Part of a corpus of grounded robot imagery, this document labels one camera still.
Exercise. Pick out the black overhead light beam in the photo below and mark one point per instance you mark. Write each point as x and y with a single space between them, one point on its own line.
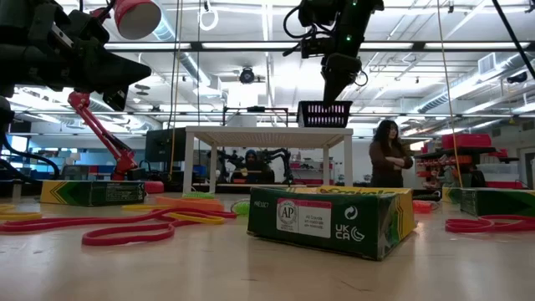
419 46

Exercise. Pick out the red storage bins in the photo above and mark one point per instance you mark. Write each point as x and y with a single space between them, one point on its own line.
466 141

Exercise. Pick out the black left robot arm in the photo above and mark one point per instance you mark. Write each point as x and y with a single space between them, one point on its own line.
21 54

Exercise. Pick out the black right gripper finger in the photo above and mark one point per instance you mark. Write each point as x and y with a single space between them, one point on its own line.
349 69
331 77

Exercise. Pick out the black plastic basket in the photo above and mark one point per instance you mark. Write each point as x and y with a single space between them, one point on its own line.
324 119

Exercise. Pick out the orange rubber band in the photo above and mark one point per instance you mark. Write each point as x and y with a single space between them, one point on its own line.
188 204

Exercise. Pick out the red rubber band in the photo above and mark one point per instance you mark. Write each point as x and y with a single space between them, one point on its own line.
125 241
42 223
468 226

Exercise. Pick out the black computer monitor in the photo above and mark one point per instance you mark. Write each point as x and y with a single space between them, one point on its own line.
163 146

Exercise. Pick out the black ceiling camera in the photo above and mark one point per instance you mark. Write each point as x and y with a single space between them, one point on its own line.
246 76

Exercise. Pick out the red desk lamp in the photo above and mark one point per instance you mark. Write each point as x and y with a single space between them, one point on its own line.
123 156

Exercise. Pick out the white box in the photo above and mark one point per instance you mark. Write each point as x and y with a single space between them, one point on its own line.
242 121

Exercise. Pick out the black shelf cart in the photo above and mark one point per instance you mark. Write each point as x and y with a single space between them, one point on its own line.
455 151

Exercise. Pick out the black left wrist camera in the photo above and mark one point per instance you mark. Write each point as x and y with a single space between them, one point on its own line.
115 100

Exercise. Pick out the white perforated riser shelf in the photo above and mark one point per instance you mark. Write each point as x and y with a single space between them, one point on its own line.
267 136

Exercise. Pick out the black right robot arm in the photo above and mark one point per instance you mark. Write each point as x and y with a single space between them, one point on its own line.
363 6

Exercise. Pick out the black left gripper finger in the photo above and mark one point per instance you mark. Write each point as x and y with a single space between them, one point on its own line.
113 81
113 58

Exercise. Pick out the black background robot arm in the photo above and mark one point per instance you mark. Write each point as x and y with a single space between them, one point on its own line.
227 161
281 161

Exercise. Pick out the black ceiling device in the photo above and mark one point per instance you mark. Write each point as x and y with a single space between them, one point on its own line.
517 77

